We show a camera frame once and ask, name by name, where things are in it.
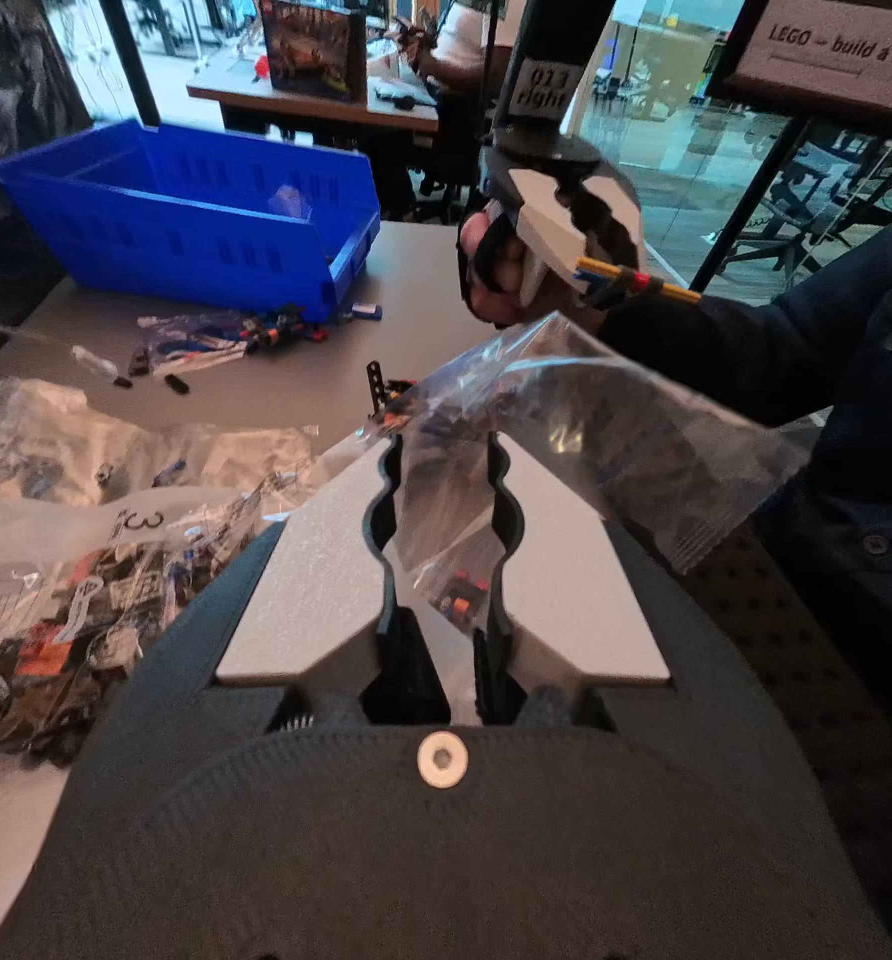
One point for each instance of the yellow lego axle assembly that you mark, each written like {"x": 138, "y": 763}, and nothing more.
{"x": 663, "y": 289}

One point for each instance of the large white-label lego parts bag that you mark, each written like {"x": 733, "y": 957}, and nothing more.
{"x": 55, "y": 600}

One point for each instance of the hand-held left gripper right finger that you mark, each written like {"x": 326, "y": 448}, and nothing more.
{"x": 573, "y": 600}

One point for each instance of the black steel column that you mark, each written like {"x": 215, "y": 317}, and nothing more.
{"x": 127, "y": 60}

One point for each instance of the black perforated board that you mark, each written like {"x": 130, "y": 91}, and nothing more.
{"x": 806, "y": 712}

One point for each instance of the small bag of blue parts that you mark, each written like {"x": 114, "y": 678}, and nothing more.
{"x": 190, "y": 341}

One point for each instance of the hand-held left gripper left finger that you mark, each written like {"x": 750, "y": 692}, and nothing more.
{"x": 311, "y": 600}

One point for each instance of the wooden office desk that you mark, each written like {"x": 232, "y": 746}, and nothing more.
{"x": 303, "y": 97}

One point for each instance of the small black orange lego assembly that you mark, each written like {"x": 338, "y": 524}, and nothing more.
{"x": 284, "y": 326}

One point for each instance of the small blue lego piece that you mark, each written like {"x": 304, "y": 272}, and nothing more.
{"x": 367, "y": 310}

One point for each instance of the black framed marker sign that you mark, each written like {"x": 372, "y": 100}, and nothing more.
{"x": 828, "y": 52}

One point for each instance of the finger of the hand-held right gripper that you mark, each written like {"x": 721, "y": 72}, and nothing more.
{"x": 547, "y": 217}
{"x": 618, "y": 217}

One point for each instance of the black sign stand pole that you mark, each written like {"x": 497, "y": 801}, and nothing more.
{"x": 753, "y": 195}

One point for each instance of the clear bag of pale parts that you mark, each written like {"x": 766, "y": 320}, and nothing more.
{"x": 78, "y": 442}

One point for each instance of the dark grey lego piece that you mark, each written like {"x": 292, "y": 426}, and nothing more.
{"x": 139, "y": 364}

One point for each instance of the clear plastic bag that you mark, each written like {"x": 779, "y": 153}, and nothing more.
{"x": 603, "y": 435}

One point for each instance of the person's right hand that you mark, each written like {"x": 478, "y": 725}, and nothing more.
{"x": 506, "y": 307}

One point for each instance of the blue plastic bin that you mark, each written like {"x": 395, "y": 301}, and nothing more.
{"x": 190, "y": 210}

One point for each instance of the small lego set box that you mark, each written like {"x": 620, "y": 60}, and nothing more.
{"x": 314, "y": 49}

